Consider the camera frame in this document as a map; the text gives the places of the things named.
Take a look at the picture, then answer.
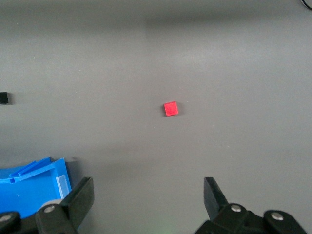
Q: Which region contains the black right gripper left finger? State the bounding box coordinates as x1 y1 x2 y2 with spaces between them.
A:
0 177 95 234

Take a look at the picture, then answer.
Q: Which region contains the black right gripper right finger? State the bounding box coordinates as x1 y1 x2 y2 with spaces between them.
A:
194 177 308 234

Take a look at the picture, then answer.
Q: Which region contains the red cube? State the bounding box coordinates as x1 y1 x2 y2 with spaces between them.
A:
163 101 179 117

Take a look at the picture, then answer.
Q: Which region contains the blue plastic bin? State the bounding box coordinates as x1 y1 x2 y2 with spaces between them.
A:
0 157 73 219

